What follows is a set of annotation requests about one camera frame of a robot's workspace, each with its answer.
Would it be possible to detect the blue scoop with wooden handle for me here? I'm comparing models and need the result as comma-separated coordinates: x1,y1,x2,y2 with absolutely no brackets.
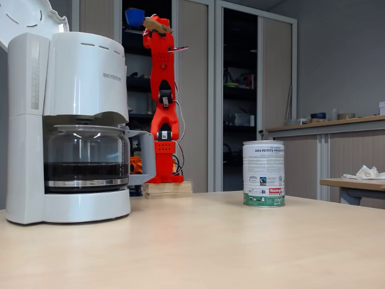
125,8,174,34

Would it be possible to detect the white green coffee tin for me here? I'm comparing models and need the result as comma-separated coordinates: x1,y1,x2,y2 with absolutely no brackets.
242,140,286,208

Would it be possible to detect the white drip coffee maker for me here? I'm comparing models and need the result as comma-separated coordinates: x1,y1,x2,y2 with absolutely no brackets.
0,0,132,225

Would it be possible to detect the grey tambour door cabinet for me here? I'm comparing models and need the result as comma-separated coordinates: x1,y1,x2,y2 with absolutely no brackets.
214,0,298,199
72,0,215,193

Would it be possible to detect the white box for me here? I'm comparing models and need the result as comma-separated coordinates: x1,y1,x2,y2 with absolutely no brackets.
234,113,255,127

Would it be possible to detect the orange clamp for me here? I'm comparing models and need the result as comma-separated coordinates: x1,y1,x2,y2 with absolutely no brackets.
129,155,144,175

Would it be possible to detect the grey leaning tube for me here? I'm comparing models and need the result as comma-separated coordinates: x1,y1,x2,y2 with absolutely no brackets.
285,85,294,121

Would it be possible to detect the wooden base block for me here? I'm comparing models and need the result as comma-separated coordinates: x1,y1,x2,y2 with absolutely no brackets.
141,180,193,199

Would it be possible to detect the low grey cabinet wooden top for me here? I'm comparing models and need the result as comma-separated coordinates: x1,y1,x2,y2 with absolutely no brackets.
266,115,385,209

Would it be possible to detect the wooden side table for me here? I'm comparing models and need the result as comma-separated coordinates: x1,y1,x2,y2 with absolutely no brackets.
319,177,385,207

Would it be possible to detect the white crumpled cloth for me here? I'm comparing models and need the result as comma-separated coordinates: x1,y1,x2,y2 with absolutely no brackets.
342,164,385,181

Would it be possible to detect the black power cable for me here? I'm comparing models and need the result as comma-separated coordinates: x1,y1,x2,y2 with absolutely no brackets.
173,141,185,176

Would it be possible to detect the glass carafe grey handle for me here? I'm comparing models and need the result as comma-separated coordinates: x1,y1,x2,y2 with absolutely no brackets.
43,124,157,193

